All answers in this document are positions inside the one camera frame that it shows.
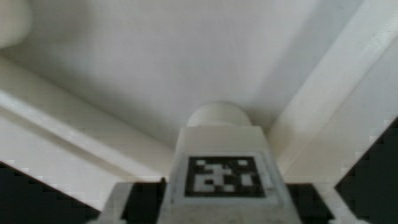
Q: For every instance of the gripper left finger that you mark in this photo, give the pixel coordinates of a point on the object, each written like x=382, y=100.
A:
x=132, y=206

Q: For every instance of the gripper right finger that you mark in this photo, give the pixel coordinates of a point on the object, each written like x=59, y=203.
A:
x=315, y=212

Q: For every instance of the white table leg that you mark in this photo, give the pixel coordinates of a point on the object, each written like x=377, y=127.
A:
x=226, y=189

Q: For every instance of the white square tabletop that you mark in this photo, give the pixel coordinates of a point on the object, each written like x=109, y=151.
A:
x=116, y=63

